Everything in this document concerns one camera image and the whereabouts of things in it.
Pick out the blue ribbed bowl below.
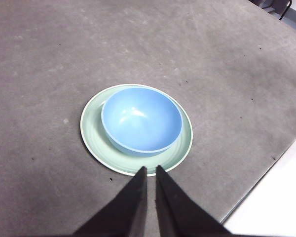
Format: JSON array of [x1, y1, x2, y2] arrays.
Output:
[[101, 87, 183, 158]]

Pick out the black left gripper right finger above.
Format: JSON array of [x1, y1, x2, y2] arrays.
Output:
[[154, 164, 234, 237]]

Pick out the dark metal chair frame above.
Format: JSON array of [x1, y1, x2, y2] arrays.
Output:
[[250, 0, 293, 21]]

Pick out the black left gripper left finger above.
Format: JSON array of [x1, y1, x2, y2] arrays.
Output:
[[73, 166, 149, 237]]

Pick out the green round plate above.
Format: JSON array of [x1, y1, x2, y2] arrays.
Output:
[[80, 83, 193, 177]]

